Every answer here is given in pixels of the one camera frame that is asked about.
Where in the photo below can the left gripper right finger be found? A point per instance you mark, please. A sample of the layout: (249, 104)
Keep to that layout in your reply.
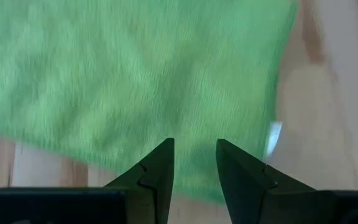
(244, 186)

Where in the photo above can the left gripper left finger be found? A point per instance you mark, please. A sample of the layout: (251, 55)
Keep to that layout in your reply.
(154, 186)

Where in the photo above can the green cloth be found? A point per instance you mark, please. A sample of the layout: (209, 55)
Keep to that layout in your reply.
(120, 77)

